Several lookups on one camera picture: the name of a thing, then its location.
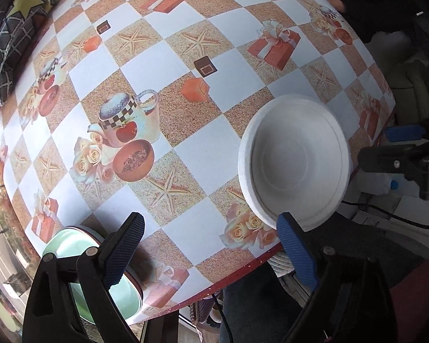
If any mint green plastic bowl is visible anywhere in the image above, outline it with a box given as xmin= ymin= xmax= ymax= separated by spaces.
xmin=41 ymin=224 xmax=144 ymax=324

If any white paper bowl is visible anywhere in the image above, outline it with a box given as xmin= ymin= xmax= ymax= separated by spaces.
xmin=238 ymin=94 xmax=352 ymax=232

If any checkered printed tablecloth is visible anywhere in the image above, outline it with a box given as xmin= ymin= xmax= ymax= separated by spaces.
xmin=0 ymin=0 xmax=395 ymax=323

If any dark grid patterned cushion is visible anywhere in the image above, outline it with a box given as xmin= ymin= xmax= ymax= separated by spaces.
xmin=0 ymin=0 xmax=58 ymax=107

